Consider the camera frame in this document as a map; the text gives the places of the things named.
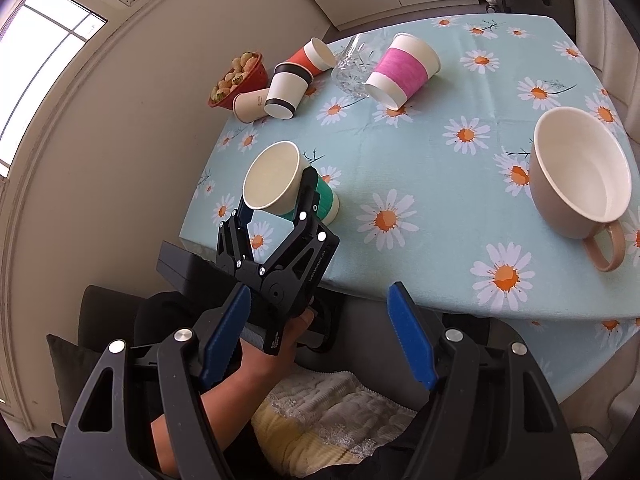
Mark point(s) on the person's left hand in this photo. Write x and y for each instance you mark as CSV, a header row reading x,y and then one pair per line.
x,y
295,340

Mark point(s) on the large beige mug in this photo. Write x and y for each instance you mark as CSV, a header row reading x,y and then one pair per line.
x,y
575,180

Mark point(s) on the window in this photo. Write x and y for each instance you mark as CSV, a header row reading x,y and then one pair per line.
x,y
45,50

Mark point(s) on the black banded white paper cup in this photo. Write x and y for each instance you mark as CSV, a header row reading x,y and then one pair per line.
x,y
285,90

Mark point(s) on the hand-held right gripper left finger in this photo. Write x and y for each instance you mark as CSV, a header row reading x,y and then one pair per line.
x,y
226,330

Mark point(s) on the black chair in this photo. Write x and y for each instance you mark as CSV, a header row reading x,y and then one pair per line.
x,y
107,315

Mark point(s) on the plain beige paper cup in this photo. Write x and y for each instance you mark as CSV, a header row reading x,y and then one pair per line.
x,y
252,105

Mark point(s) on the pink sleeved paper cup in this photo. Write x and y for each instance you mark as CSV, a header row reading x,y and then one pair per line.
x,y
402,67

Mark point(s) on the orange paper cup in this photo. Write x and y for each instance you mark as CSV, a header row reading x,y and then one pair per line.
x,y
305,55

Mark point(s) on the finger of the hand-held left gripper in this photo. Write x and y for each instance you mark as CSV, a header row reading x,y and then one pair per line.
x,y
300,240
234,240

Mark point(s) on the clear cut glass cup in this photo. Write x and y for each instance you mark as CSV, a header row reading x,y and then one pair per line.
x,y
352,67

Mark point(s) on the green sleeved paper cup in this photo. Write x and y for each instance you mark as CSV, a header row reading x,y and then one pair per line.
x,y
272,175

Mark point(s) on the red bowl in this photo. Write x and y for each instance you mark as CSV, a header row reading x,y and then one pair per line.
x,y
250,80

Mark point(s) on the yellow white quilted cushion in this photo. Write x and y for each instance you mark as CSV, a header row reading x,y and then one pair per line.
x,y
320,410

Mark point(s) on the daisy print blue tablecloth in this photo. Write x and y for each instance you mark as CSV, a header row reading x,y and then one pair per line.
x,y
430,160

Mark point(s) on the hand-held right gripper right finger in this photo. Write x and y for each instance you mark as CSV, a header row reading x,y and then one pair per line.
x,y
411,340

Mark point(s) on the black pillow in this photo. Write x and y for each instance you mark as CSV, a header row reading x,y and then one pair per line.
x,y
67,375

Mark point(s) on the pile of puffed snacks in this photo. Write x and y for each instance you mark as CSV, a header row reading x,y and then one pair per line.
x,y
232,76

